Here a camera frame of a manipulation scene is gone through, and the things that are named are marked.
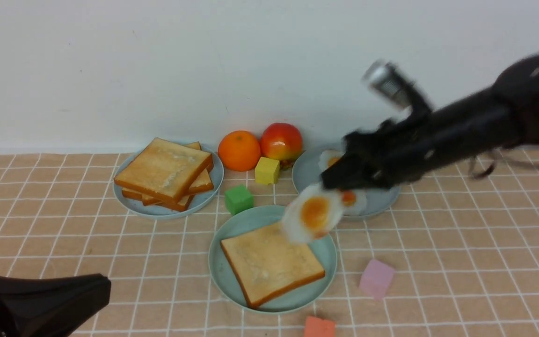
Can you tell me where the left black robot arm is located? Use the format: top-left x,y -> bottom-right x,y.
0,273 -> 112,337

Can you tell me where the toast slice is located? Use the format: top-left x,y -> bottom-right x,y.
114,137 -> 214,203
220,222 -> 327,309
122,141 -> 215,199
141,195 -> 195,212

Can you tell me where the blue egg plate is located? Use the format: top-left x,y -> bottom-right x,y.
291,143 -> 401,220

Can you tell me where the orange fruit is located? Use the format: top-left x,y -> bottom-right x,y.
218,130 -> 261,171

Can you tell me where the red apple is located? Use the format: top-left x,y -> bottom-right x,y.
260,123 -> 303,162

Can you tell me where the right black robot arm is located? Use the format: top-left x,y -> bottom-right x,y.
320,53 -> 539,190

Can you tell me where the green centre plate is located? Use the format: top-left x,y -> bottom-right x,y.
208,205 -> 339,315

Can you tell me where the pink foam cube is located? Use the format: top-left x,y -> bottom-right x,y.
359,259 -> 396,301

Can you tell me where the fried egg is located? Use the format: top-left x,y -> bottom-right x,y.
317,149 -> 343,172
280,182 -> 345,244
340,190 -> 368,216

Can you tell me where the green foam cube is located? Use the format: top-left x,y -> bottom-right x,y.
224,185 -> 255,216

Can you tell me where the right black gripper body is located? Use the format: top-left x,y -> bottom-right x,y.
320,119 -> 438,190

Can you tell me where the orange foam cube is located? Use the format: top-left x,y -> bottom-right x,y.
303,316 -> 336,337

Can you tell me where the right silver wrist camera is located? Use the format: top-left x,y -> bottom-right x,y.
361,59 -> 433,116

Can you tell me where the yellow foam cube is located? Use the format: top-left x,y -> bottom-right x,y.
255,156 -> 280,185

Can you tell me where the blue bread plate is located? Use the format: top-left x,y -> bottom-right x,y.
113,145 -> 224,220

